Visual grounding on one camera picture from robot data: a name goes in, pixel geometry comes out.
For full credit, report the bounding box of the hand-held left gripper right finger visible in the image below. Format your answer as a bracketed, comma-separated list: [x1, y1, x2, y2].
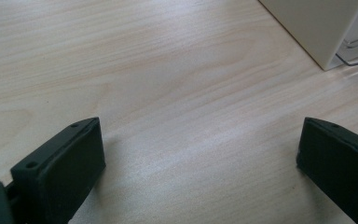
[296, 117, 358, 224]

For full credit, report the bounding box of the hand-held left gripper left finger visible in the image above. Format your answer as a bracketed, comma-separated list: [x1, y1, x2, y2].
[9, 117, 107, 224]

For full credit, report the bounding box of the white box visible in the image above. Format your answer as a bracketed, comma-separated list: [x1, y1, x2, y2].
[257, 0, 358, 72]

